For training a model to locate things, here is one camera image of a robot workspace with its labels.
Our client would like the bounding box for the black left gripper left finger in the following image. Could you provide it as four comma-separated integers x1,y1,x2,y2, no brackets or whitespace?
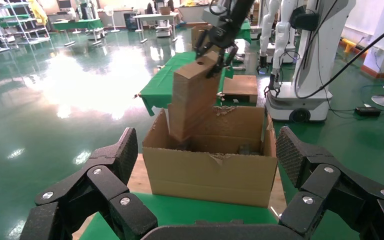
19,127,159,240

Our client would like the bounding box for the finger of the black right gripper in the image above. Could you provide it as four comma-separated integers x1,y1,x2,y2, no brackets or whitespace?
205,43,240,79
194,31,213,61

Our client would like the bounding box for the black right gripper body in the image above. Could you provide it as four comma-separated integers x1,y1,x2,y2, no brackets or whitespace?
206,0,256,49

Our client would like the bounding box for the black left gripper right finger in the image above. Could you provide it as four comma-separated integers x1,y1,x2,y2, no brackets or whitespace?
275,126,384,240

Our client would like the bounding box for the brown cardboard carton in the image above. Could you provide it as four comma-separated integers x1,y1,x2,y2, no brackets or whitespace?
191,23,213,49

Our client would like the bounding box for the flat brown cardboard box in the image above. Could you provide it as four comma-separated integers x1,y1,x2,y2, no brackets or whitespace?
221,75,258,104

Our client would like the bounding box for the large open cardboard carton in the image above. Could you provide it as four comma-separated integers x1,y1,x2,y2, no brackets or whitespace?
142,105,278,209

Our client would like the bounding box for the green covered table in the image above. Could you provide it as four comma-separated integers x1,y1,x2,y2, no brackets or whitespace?
233,19,253,45
51,18,105,46

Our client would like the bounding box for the small white cart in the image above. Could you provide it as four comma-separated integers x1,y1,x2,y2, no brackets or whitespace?
154,19,174,38

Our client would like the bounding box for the white table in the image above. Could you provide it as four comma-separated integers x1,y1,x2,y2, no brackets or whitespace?
132,12,181,44

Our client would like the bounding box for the green tablecloth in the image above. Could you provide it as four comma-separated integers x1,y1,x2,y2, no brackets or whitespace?
138,51,234,117
79,191,279,240

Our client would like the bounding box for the black cabinet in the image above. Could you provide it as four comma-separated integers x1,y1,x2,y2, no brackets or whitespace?
124,12,139,31

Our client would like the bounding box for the white wheeled robot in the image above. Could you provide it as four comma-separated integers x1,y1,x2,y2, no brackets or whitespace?
264,0,358,123

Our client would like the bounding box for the black power adapter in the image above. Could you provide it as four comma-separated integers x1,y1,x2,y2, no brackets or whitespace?
354,106,382,117

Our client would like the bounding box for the black foam insert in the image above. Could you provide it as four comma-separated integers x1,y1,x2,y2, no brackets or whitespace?
238,144,261,156

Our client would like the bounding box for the white standing fan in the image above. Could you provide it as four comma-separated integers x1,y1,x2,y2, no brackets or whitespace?
103,4,121,33

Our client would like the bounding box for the yellow hanging garment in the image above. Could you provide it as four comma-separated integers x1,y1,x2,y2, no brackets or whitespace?
28,0,49,27

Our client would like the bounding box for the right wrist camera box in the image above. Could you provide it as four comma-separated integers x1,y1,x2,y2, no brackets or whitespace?
201,4,228,28

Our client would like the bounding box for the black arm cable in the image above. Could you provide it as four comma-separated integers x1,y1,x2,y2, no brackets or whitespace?
293,0,384,100

